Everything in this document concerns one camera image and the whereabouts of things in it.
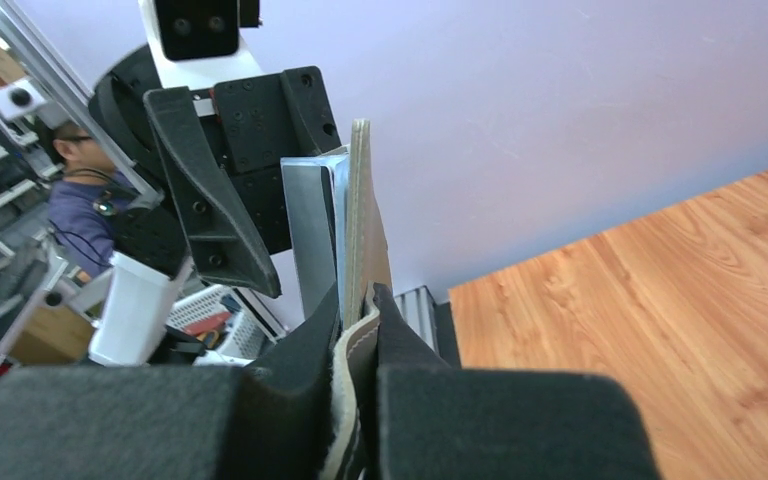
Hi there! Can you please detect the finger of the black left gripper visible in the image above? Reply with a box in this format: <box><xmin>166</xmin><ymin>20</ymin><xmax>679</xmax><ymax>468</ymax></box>
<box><xmin>143</xmin><ymin>87</ymin><xmax>282</xmax><ymax>298</ymax></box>

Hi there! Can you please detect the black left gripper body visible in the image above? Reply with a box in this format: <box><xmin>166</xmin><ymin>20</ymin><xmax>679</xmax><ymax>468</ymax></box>
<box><xmin>191</xmin><ymin>66</ymin><xmax>342</xmax><ymax>254</ymax></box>

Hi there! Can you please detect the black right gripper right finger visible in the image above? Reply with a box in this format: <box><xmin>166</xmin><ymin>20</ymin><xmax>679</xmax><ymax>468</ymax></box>
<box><xmin>364</xmin><ymin>284</ymin><xmax>661</xmax><ymax>479</ymax></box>

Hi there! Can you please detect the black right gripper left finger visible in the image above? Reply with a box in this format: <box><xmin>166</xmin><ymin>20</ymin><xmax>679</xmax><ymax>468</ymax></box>
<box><xmin>0</xmin><ymin>291</ymin><xmax>339</xmax><ymax>479</ymax></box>

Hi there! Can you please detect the white plastic container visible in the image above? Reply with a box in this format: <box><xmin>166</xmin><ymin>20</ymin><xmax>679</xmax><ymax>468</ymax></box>
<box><xmin>88</xmin><ymin>252</ymin><xmax>193</xmax><ymax>366</ymax></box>

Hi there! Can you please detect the person in purple shirt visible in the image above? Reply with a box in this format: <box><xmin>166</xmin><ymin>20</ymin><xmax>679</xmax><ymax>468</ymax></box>
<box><xmin>35</xmin><ymin>119</ymin><xmax>130</xmax><ymax>279</ymax></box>

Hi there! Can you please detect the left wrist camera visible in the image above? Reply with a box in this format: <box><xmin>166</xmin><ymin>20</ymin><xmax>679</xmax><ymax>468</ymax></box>
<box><xmin>138</xmin><ymin>0</ymin><xmax>264</xmax><ymax>90</ymax></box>

